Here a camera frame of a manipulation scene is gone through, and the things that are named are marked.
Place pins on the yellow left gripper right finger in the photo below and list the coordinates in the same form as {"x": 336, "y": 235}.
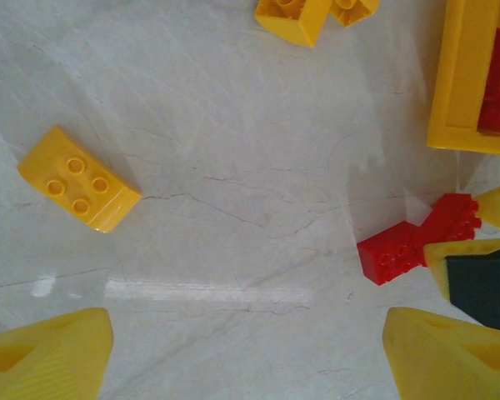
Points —
{"x": 441, "y": 366}

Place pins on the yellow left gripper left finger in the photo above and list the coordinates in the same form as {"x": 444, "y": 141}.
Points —
{"x": 46, "y": 362}

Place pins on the yellow curved lego brick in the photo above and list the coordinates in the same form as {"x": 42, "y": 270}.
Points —
{"x": 79, "y": 183}

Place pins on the yellow square lego brick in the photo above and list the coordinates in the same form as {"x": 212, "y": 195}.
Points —
{"x": 354, "y": 14}

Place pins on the yellow rectangular lego brick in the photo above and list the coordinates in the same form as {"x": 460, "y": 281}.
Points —
{"x": 300, "y": 25}

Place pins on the red square lego brick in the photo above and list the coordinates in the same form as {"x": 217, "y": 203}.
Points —
{"x": 383, "y": 258}

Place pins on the yellow plastic bin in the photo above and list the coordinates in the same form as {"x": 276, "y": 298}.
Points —
{"x": 462, "y": 62}

